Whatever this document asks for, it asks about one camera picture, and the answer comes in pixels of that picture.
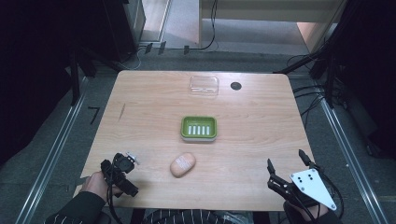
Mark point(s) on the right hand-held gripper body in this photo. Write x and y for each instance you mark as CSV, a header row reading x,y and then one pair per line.
x,y
308,183

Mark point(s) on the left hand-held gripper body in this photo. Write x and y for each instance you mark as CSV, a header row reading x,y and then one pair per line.
x,y
123,183

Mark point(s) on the peach soap bar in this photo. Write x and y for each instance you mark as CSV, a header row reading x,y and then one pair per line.
x,y
183,164

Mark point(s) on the green soap dish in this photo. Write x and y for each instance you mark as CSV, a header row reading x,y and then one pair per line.
x,y
198,128

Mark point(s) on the clear plastic box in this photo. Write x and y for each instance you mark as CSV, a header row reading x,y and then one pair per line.
x,y
204,85

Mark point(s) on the person's left hand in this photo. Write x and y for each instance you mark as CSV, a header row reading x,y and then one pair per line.
x,y
96,185

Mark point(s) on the person's right hand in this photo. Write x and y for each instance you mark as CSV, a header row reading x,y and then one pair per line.
x,y
311,213

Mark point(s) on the person's striped clothing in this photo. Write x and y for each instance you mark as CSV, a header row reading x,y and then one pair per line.
x,y
193,216

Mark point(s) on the black round table grommet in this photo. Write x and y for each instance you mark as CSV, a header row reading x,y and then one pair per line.
x,y
236,86

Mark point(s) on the black stand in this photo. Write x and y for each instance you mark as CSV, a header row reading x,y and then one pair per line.
x,y
314,59
74,77

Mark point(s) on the dark cabinet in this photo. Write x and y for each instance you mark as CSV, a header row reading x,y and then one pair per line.
x,y
120,28

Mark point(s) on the metal floor rail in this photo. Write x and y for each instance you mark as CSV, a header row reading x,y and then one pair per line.
x,y
51,151
353,158

